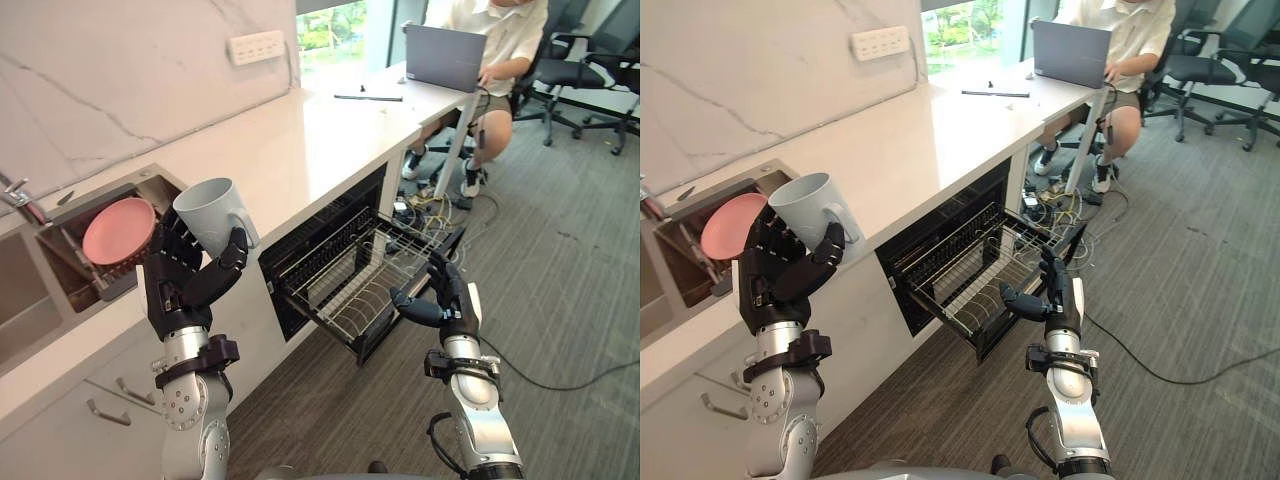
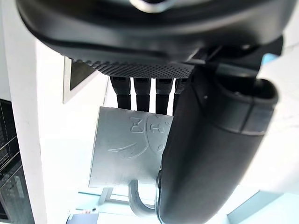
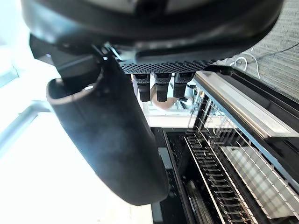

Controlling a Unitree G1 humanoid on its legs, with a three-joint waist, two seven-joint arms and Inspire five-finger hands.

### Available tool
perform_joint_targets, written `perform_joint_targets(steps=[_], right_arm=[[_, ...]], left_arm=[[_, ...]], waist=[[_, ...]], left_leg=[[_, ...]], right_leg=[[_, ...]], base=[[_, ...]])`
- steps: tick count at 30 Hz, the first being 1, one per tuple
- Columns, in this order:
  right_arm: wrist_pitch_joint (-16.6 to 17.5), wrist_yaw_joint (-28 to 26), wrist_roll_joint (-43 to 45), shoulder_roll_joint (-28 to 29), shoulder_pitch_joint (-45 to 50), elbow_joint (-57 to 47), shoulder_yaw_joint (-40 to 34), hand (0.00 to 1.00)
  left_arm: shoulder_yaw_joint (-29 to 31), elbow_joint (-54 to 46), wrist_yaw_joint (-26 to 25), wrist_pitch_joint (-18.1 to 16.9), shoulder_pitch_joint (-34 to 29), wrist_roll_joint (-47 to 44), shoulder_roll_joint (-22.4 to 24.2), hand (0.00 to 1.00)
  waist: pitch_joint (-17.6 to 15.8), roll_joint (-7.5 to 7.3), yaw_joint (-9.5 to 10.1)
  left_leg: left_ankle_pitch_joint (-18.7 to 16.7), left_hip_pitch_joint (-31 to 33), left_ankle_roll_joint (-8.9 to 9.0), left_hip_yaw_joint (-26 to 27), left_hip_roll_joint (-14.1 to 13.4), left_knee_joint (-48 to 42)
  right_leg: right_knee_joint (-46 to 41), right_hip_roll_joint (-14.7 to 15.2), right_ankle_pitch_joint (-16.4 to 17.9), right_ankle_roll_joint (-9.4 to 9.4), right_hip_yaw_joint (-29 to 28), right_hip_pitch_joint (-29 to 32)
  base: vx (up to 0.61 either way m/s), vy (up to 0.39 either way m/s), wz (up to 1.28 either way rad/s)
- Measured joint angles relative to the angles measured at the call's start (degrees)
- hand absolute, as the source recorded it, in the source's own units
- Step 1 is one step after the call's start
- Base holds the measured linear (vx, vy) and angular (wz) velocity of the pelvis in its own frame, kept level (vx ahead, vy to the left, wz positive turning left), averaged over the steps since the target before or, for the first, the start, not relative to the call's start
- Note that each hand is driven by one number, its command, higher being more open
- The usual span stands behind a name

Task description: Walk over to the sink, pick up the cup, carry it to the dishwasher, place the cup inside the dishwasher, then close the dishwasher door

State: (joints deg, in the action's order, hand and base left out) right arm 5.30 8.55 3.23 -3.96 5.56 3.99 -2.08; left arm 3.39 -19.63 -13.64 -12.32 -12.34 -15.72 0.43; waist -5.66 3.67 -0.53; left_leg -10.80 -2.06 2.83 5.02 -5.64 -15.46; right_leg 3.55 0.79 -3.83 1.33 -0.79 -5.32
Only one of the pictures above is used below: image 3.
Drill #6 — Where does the thin black cable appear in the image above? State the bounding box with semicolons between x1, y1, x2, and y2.
258;43;299;59

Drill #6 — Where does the white cable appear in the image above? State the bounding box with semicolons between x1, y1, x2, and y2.
230;47;260;78

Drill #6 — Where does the open dishwasher with steel door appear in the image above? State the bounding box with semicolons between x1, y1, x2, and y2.
151;66;299;224

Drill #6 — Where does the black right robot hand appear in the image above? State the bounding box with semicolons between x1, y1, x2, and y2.
20;0;285;206

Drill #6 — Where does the steel wire dishwasher rack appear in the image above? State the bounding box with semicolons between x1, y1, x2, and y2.
184;91;299;224

